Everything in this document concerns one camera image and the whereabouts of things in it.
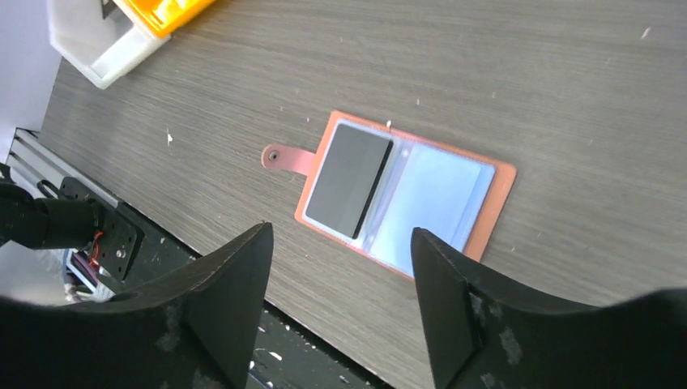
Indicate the yellow plastic bin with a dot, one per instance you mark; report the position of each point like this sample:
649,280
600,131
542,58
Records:
162,17

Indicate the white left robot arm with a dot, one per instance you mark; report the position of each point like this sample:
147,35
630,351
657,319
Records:
46,224

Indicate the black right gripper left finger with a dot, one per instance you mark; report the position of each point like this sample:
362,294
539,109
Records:
194,327

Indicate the orange leather card holder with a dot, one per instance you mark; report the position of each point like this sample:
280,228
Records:
454,193

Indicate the white plastic bin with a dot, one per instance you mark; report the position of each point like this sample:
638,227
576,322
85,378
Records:
102,50

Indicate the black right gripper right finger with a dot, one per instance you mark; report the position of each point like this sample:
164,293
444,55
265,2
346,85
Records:
485,330

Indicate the black card in white bin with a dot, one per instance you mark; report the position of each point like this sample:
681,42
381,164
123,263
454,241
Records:
108,7

